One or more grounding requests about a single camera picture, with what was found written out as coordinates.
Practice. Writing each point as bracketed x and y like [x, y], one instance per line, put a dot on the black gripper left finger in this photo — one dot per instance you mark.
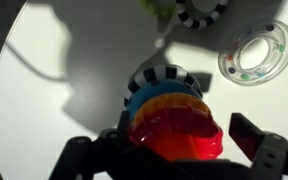
[84, 156]

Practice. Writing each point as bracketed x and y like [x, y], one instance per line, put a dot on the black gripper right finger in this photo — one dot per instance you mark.
[250, 138]

